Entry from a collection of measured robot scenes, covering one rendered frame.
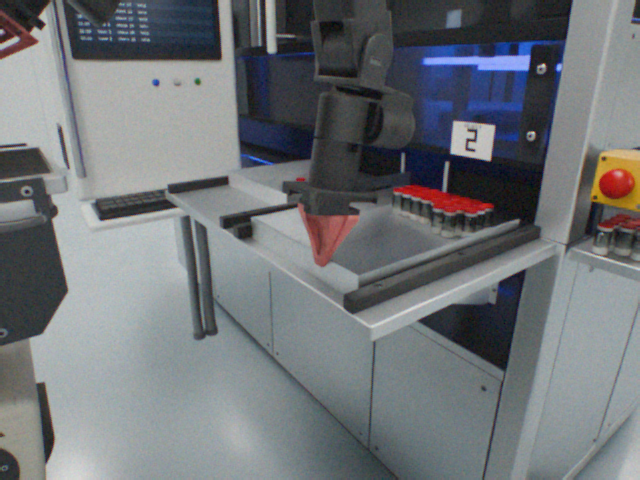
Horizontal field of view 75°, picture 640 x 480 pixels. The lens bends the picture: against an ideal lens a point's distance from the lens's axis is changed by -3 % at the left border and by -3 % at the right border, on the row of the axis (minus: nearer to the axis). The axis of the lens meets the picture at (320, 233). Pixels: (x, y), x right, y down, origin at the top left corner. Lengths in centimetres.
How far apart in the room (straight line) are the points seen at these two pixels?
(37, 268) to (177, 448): 118
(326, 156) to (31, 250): 31
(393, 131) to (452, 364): 60
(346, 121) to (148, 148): 93
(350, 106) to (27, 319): 39
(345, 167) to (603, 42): 41
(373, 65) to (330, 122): 7
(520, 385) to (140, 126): 113
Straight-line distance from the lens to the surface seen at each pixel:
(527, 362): 88
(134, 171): 134
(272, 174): 109
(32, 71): 584
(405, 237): 71
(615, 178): 68
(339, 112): 48
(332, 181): 49
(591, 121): 73
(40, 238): 48
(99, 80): 131
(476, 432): 104
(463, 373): 98
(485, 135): 80
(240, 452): 154
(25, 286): 50
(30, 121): 586
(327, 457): 151
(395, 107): 54
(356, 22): 47
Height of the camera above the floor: 113
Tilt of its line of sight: 21 degrees down
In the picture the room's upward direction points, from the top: straight up
